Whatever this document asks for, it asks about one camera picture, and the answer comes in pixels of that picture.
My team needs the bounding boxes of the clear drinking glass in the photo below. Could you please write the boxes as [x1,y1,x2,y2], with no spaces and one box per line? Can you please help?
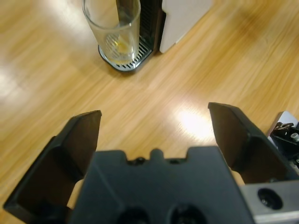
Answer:
[82,0,142,66]

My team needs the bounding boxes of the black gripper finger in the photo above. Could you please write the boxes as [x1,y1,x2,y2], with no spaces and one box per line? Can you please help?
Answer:
[207,102,299,186]
[3,110,103,222]

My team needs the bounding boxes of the white capsule coffee machine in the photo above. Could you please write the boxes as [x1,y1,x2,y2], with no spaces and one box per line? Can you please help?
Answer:
[115,0,214,54]

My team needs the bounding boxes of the metal drip tray grate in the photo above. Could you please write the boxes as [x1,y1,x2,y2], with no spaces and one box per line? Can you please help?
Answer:
[98,37,154,74]

